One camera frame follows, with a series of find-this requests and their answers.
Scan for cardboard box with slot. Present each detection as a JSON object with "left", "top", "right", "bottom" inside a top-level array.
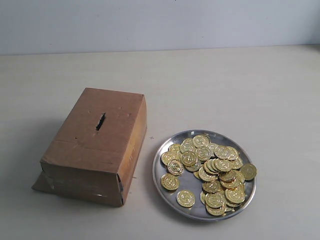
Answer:
[{"left": 32, "top": 88, "right": 147, "bottom": 207}]

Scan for gold coin left edge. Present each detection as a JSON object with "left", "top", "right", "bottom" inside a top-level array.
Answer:
[{"left": 161, "top": 151, "right": 179, "bottom": 166}]

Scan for gold coin edge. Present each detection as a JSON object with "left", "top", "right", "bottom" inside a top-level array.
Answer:
[
  {"left": 161, "top": 151, "right": 179, "bottom": 166},
  {"left": 239, "top": 163, "right": 257, "bottom": 181}
]

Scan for gold coin top of pile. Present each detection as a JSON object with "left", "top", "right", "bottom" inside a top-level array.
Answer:
[{"left": 192, "top": 134, "right": 211, "bottom": 148}]

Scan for gold coin lone left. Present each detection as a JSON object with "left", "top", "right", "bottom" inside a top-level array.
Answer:
[{"left": 160, "top": 173, "right": 180, "bottom": 191}]

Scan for gold coin lone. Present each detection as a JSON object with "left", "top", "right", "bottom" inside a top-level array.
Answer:
[
  {"left": 176, "top": 190, "right": 196, "bottom": 208},
  {"left": 160, "top": 173, "right": 180, "bottom": 191}
]

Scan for round steel plate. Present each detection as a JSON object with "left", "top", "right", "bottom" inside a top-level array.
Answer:
[{"left": 152, "top": 129, "right": 257, "bottom": 222}]

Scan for gold coin lone bottom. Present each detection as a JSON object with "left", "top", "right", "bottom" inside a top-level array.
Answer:
[{"left": 176, "top": 190, "right": 196, "bottom": 208}]

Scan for gold coin right edge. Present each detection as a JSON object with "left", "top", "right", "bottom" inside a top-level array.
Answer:
[{"left": 239, "top": 163, "right": 257, "bottom": 181}]

